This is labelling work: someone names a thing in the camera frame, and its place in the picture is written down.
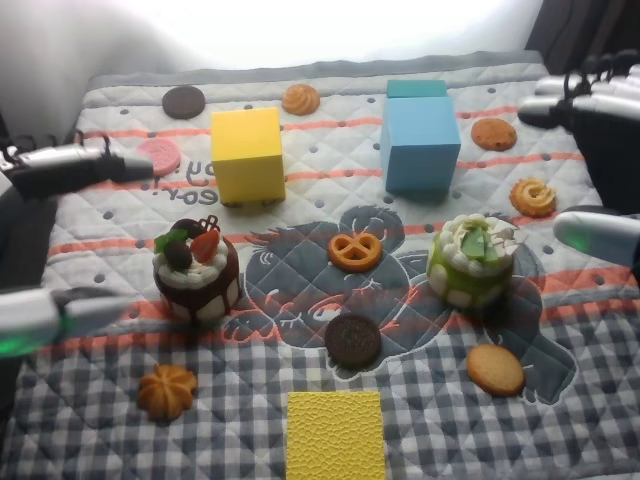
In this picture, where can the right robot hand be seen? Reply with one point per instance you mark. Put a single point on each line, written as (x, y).
(610, 150)

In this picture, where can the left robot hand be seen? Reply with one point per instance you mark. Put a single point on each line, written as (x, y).
(55, 160)

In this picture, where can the green cake with cream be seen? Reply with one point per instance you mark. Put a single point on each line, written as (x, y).
(470, 265)

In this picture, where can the chocolate cake with strawberry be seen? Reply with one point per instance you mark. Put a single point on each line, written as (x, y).
(200, 280)

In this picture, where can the light blue cube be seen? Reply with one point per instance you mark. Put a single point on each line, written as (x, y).
(420, 145)

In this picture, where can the smooth yellow cube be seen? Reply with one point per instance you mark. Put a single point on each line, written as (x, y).
(247, 150)

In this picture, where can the yellow textured block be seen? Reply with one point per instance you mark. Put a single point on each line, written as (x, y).
(335, 435)

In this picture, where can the pink sandwich cookie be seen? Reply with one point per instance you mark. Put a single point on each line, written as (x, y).
(165, 152)

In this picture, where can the chocolate chip cookie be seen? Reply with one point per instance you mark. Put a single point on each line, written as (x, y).
(493, 134)

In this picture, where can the grey quilt with bear print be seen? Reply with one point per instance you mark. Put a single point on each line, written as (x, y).
(150, 235)

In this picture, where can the plain dark brown cookie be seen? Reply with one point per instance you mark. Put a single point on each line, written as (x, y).
(183, 102)

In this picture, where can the flat teal block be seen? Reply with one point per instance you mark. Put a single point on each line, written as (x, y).
(415, 88)

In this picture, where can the plain round tan biscuit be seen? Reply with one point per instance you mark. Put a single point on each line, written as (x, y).
(496, 370)

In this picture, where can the orange swirl cookie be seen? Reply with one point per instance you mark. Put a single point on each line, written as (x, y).
(301, 100)

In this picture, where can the orange flower cookie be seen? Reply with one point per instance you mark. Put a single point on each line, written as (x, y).
(167, 392)

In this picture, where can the orange pretzel cookie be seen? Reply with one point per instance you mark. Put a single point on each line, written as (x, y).
(354, 253)

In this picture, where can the dark chocolate sandwich cookie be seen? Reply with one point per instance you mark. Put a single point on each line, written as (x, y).
(353, 341)

